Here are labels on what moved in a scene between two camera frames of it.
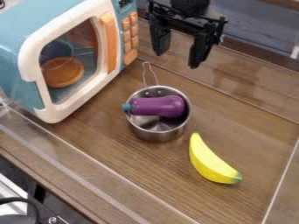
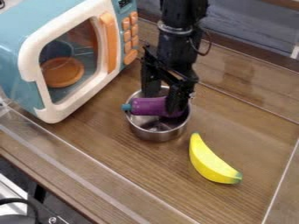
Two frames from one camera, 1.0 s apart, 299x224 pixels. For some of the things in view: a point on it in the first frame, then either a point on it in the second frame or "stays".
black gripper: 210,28 → 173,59
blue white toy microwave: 64,48 stays
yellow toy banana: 210,164 stays
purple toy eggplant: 169,106 stays
